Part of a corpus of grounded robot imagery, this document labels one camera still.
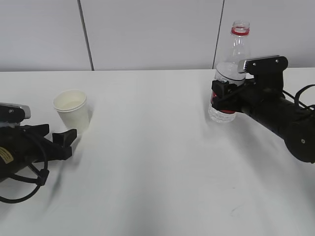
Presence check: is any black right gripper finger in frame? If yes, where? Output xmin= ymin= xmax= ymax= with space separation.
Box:
xmin=211 ymin=80 xmax=236 ymax=114

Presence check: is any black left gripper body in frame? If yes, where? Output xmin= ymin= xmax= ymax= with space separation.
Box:
xmin=14 ymin=124 xmax=72 ymax=164

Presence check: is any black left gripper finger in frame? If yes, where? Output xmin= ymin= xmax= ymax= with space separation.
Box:
xmin=52 ymin=129 xmax=77 ymax=148

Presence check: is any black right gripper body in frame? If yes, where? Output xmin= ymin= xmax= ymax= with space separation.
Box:
xmin=236 ymin=78 xmax=285 ymax=115

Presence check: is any Nongfu Spring water bottle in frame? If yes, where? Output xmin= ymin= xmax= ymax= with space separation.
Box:
xmin=208 ymin=20 xmax=251 ymax=123

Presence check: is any white paper cup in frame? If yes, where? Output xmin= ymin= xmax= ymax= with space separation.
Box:
xmin=53 ymin=89 xmax=90 ymax=134

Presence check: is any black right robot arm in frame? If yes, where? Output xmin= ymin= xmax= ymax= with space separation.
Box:
xmin=212 ymin=79 xmax=315 ymax=163

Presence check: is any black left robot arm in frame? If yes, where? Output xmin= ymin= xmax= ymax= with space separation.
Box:
xmin=0 ymin=124 xmax=77 ymax=181

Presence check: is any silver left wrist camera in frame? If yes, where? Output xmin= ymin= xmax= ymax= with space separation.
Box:
xmin=0 ymin=103 xmax=31 ymax=127

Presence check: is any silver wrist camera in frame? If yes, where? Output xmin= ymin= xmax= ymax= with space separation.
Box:
xmin=237 ymin=55 xmax=288 ymax=92
xmin=0 ymin=103 xmax=31 ymax=127

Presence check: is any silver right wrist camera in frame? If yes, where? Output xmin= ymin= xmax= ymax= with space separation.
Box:
xmin=237 ymin=55 xmax=288 ymax=92

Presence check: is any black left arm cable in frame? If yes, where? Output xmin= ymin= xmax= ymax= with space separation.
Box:
xmin=0 ymin=130 xmax=50 ymax=204

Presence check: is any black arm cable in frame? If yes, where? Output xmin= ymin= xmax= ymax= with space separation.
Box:
xmin=0 ymin=130 xmax=50 ymax=204
xmin=283 ymin=84 xmax=315 ymax=111

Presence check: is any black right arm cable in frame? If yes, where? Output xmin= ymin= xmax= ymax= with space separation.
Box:
xmin=283 ymin=84 xmax=315 ymax=111

